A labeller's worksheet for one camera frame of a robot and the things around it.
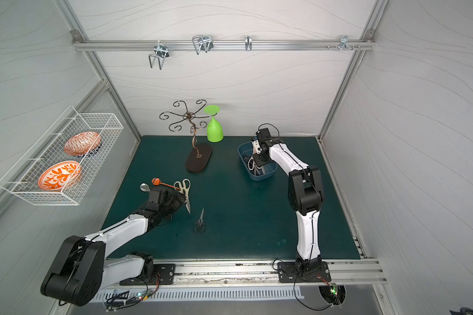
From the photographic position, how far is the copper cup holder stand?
2.72ft

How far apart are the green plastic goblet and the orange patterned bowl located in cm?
44

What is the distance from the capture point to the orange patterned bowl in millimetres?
702

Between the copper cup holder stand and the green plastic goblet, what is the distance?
1.2 inches

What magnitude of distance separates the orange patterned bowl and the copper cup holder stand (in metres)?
0.25
